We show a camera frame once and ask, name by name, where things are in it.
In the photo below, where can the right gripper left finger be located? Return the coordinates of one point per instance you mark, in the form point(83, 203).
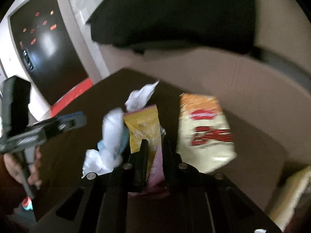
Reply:
point(100, 202)

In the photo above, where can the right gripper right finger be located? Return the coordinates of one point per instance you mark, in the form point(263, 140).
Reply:
point(201, 202)

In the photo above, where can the white blue wrapper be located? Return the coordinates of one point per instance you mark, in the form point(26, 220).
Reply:
point(115, 135)

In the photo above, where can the cream orange snack bag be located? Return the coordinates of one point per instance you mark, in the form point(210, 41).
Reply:
point(204, 136)

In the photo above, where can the yellow pink snack wrapper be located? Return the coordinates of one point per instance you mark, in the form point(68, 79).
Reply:
point(144, 124)

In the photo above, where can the left hand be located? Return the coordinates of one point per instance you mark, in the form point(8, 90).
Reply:
point(15, 169)

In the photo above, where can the black oven door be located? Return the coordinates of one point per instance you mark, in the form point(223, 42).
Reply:
point(46, 49)

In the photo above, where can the black cloth on counter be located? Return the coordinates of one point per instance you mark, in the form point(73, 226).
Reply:
point(142, 25)

